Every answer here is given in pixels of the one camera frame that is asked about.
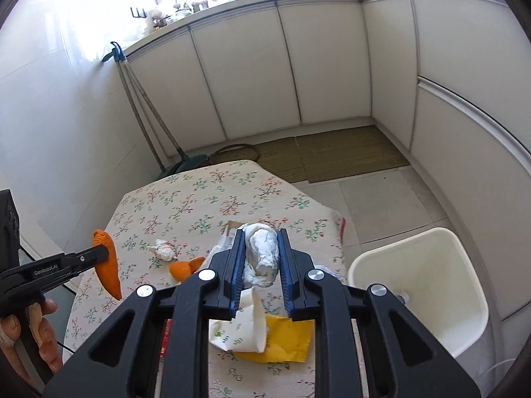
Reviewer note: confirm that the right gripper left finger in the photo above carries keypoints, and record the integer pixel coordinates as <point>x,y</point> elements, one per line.
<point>155,343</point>

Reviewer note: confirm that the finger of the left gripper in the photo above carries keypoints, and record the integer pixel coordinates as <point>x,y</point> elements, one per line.
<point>87,259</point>

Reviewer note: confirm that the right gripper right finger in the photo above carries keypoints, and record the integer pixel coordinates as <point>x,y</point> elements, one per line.
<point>367,343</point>

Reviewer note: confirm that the orange peel strip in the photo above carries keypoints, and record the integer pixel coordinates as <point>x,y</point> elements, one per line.
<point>107,270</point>

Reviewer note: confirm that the yellow wrapper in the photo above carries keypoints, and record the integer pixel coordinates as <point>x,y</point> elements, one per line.
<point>286,341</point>

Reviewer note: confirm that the white paper wad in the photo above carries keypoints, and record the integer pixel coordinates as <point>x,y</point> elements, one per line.
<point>262,255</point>

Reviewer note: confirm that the crushed floral paper cup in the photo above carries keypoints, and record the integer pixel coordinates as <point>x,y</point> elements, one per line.
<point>246,332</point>

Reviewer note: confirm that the small orange peel piece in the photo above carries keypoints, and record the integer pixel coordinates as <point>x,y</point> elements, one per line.
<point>181,270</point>

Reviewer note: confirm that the small tissue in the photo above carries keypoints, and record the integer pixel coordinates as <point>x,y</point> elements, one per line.
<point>163,250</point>

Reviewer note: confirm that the white plastic trash bin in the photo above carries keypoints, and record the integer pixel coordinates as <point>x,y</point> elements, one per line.
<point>432,272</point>

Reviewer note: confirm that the white kitchen cabinets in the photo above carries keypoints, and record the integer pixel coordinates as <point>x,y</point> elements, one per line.
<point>449,80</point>

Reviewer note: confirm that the person left hand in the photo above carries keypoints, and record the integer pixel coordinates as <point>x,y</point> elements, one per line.
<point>43,335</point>

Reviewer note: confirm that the floral tablecloth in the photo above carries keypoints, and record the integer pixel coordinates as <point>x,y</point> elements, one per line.
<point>191,211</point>

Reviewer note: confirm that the brown floor mat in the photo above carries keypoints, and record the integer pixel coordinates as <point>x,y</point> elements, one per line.
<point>330,155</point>

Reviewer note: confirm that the mop with blue handle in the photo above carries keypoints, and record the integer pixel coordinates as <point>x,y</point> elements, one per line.
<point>142,107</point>

